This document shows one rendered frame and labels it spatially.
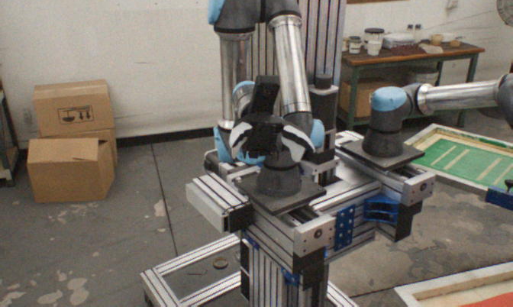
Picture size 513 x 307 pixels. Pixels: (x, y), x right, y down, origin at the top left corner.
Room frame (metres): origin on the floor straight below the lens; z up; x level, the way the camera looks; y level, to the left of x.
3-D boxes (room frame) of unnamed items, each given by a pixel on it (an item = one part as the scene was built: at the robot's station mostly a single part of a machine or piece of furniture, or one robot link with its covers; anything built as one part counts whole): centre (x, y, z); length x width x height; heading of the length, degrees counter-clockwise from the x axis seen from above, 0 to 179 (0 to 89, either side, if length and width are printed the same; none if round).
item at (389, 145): (1.57, -0.47, 1.31); 0.15 x 0.15 x 0.10
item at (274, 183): (1.29, -0.07, 1.31); 0.15 x 0.15 x 0.10
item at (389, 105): (1.58, -0.48, 1.42); 0.13 x 0.12 x 0.14; 129
